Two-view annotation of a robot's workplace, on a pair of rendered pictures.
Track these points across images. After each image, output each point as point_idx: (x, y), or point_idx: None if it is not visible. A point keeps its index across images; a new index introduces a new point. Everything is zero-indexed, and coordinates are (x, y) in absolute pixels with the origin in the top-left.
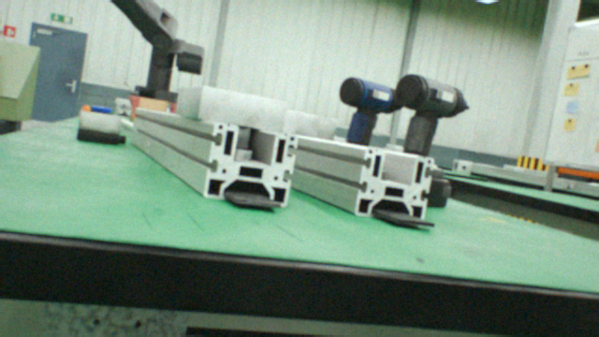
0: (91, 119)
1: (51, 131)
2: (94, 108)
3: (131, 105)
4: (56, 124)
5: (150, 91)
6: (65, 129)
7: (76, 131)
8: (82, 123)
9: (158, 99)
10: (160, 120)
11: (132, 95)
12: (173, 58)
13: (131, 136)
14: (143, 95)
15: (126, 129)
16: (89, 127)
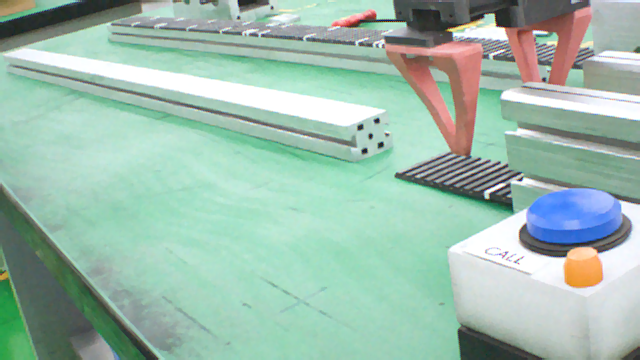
0: (624, 306)
1: (261, 352)
2: (577, 232)
3: (415, 79)
4: (34, 199)
5: (494, 3)
6: (170, 254)
7: (211, 243)
8: (601, 345)
9: (531, 23)
10: None
11: (457, 51)
12: None
13: (521, 209)
14: (440, 25)
15: (187, 106)
16: (624, 346)
